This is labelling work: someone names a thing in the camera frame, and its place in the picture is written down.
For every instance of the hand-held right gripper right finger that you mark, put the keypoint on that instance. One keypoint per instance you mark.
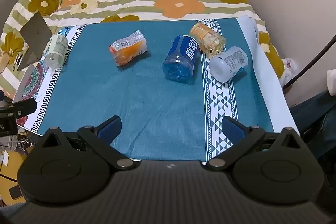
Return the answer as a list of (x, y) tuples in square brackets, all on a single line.
[(232, 130)]

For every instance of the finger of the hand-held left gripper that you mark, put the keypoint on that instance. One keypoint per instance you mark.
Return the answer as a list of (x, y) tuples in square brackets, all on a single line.
[(23, 108)]

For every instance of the dark blue cloth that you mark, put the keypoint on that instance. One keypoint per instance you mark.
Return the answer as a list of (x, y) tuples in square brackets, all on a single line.
[(315, 119)]

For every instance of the blue plastic bottle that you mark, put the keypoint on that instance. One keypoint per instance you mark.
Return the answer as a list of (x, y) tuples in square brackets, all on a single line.
[(180, 58)]

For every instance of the white tissue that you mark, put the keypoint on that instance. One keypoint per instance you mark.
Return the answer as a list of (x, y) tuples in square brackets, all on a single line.
[(332, 82)]

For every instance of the teal towel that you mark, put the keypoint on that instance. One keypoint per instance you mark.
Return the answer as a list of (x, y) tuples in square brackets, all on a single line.
[(136, 98)]

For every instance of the clear bottle pale label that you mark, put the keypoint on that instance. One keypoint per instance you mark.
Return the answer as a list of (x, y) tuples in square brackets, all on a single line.
[(55, 52)]

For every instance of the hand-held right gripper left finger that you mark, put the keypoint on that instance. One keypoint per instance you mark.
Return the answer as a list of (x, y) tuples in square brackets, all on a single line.
[(111, 129)]

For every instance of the white plastic bag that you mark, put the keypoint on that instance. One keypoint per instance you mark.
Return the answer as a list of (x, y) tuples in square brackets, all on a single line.
[(288, 70)]

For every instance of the grey laptop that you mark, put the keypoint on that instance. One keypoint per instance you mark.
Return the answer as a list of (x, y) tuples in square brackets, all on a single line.
[(34, 35)]

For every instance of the patterned bordered cloth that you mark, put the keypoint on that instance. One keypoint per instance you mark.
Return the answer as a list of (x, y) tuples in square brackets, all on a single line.
[(46, 98)]

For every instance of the amber clear plastic bottle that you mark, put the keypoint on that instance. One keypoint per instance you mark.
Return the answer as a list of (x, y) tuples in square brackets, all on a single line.
[(208, 39)]

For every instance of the white plastic bottle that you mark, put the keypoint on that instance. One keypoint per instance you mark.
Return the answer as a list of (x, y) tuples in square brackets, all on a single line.
[(229, 64)]

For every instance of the white sheet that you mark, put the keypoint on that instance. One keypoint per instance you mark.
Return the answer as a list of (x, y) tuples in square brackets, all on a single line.
[(270, 87)]

